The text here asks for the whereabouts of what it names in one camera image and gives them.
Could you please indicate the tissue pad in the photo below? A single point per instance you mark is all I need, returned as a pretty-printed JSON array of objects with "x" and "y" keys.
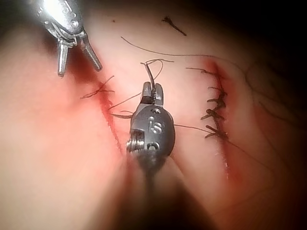
[{"x": 60, "y": 143}]

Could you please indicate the black stitching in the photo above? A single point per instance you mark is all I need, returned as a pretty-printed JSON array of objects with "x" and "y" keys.
[
  {"x": 219, "y": 103},
  {"x": 102, "y": 91}
]

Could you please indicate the curved needle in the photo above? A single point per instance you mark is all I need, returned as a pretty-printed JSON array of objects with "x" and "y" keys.
[{"x": 149, "y": 75}]

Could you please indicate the dark right arm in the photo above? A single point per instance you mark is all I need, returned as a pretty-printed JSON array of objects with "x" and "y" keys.
[{"x": 153, "y": 191}]

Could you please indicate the short black thread piece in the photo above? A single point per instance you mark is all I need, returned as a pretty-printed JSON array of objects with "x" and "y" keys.
[{"x": 176, "y": 26}]

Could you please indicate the left arm needle driver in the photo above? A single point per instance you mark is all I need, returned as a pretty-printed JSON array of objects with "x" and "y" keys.
[{"x": 62, "y": 19}]

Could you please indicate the left arm needle driver jaw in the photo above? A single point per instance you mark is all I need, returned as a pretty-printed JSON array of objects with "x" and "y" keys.
[
  {"x": 62, "y": 60},
  {"x": 91, "y": 54}
]

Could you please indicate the right arm needle driver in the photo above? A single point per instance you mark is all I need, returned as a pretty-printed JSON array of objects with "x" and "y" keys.
[{"x": 153, "y": 129}]

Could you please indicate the right arm needle driver jaw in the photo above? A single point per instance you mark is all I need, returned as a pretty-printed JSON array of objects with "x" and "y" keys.
[
  {"x": 146, "y": 92},
  {"x": 159, "y": 94}
]

